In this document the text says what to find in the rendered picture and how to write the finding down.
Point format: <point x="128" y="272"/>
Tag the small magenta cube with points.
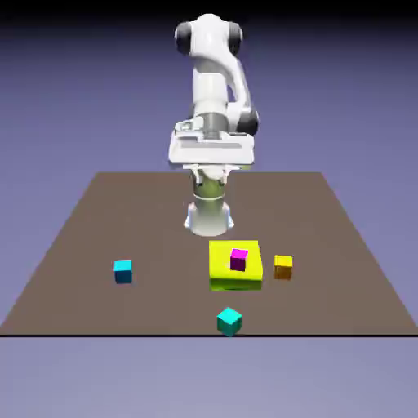
<point x="238" y="259"/>

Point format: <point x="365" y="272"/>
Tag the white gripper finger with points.
<point x="224" y="176"/>
<point x="198" y="175"/>

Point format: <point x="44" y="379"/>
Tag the small teal cube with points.
<point x="229" y="321"/>

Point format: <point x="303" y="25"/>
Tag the small cyan cube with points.
<point x="123" y="271"/>

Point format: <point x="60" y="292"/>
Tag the large yellow box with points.
<point x="235" y="264"/>

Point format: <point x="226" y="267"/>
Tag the small orange cube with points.
<point x="283" y="267"/>

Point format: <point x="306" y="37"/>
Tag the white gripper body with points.
<point x="212" y="153"/>

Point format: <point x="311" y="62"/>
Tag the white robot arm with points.
<point x="209" y="49"/>

